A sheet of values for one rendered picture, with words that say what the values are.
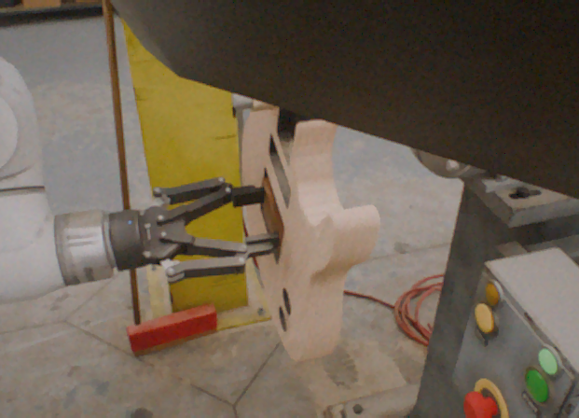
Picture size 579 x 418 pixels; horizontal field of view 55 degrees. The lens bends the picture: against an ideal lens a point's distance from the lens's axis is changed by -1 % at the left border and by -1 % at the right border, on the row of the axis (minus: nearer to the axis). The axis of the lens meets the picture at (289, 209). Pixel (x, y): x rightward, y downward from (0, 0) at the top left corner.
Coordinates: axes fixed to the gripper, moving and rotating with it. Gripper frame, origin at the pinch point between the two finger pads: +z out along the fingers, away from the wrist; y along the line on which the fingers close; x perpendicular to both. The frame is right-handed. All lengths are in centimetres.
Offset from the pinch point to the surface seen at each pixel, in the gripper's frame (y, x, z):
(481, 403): 30.1, 3.5, 15.8
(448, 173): 5.0, 11.0, 20.4
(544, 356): 29.7, 15.6, 17.1
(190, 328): -38, -120, -8
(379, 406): 11, -78, 32
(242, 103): -3.2, 18.4, -3.6
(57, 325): -55, -134, -54
